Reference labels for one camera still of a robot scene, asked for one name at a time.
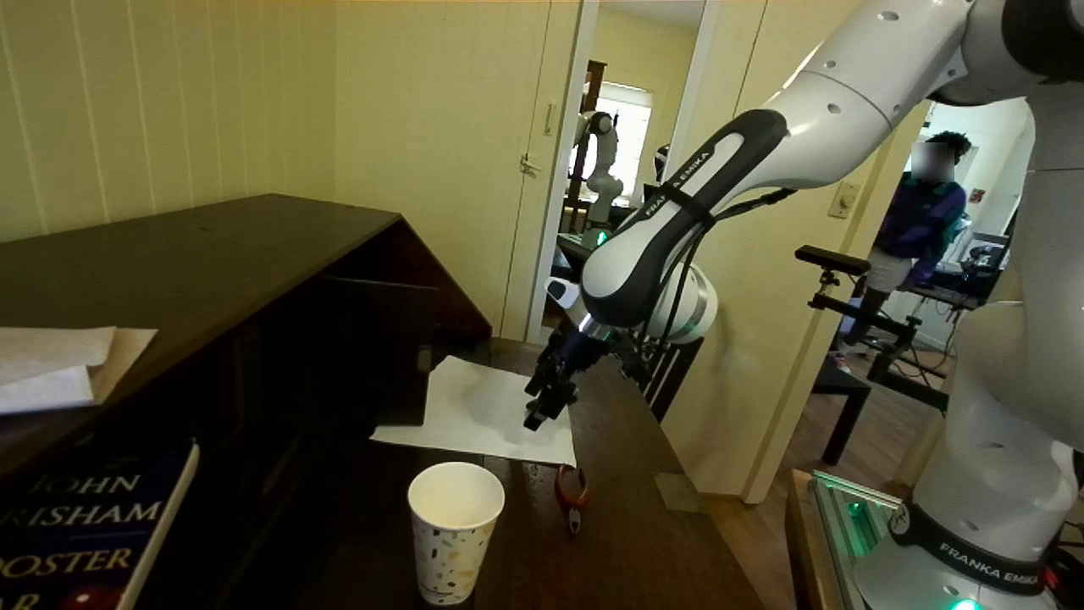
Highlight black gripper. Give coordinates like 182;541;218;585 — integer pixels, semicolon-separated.
522;322;613;432

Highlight white paper sheet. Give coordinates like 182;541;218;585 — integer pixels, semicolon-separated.
371;353;580;472

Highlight dark wooden shelf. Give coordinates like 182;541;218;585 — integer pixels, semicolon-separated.
0;190;496;610

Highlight dark wooden slatted chair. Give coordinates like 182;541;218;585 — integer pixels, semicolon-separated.
613;333;710;423

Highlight green sticky note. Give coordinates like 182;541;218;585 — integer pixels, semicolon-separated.
651;472;706;515

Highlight speckled white paper cup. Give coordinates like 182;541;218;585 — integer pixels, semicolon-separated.
403;457;510;610

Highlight cream panel door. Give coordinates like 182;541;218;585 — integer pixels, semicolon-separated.
333;0;587;342

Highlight black metal equipment stand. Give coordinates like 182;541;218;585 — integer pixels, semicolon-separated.
794;242;959;466

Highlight person in blue jacket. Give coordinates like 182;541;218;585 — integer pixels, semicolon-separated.
841;129;976;344

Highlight tan manila envelope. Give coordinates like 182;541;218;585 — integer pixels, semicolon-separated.
84;325;159;405

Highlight John Grisham book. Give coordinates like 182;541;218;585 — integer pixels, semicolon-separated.
0;438;204;610

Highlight white folded paper stack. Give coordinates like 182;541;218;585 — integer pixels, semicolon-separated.
0;325;118;419

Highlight red handled pliers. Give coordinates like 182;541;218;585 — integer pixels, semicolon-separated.
553;465;594;541

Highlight aluminium robot base mount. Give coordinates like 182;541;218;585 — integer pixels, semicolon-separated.
811;466;914;610

